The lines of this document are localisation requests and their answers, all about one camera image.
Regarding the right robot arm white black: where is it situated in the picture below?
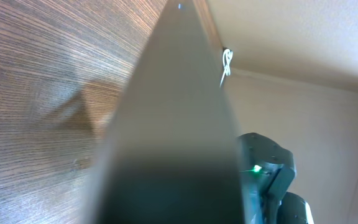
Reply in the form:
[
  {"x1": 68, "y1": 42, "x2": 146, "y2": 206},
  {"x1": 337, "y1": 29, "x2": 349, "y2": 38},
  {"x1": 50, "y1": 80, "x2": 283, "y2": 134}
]
[{"x1": 238, "y1": 133, "x2": 314, "y2": 224}]

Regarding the turquoise screen smartphone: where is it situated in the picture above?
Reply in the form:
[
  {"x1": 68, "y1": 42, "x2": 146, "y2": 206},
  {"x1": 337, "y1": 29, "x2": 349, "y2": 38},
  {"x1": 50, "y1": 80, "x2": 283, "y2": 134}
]
[{"x1": 83, "y1": 1, "x2": 244, "y2": 223}]

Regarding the white power strip cord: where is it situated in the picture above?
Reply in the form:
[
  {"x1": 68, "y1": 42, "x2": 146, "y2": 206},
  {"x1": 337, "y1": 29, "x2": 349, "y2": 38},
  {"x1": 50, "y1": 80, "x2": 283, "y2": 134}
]
[{"x1": 219, "y1": 47, "x2": 234, "y2": 88}]

